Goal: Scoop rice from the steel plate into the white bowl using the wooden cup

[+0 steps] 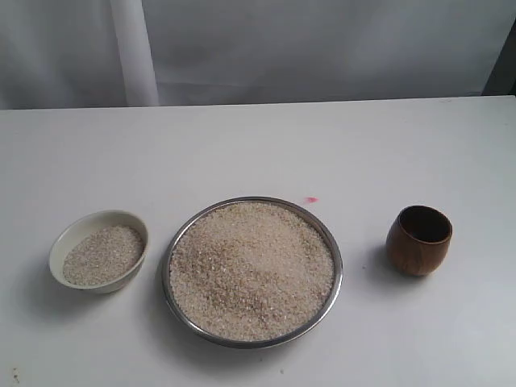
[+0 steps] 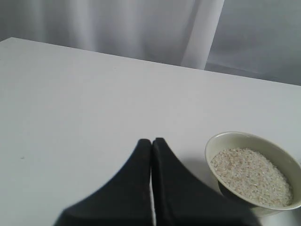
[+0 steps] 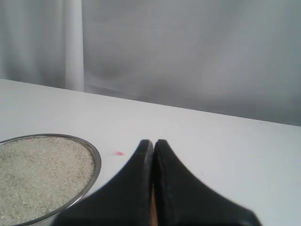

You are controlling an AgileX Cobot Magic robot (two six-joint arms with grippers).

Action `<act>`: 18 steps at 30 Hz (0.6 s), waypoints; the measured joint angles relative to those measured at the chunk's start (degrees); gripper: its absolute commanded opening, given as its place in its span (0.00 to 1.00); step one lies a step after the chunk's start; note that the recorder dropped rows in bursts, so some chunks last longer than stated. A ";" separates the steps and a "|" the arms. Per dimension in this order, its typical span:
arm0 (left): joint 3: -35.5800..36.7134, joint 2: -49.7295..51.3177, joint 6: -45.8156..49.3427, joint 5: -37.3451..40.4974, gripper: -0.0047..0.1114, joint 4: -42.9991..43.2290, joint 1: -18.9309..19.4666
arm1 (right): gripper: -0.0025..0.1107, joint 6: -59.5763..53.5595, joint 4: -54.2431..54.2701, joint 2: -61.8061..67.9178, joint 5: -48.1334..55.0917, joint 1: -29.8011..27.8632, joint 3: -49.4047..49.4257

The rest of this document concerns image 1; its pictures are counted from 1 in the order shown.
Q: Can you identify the brown wooden cup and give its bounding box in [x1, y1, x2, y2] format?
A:
[385, 205, 453, 277]

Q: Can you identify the large steel rice tray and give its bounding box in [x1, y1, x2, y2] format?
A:
[160, 197, 343, 349]

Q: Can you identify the small white ceramic bowl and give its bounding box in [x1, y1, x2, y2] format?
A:
[48, 210, 150, 294]

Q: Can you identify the white backdrop curtain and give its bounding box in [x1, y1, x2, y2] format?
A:
[1, 1, 515, 109]

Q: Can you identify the dark stand post at right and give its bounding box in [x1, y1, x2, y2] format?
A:
[481, 23, 516, 96]

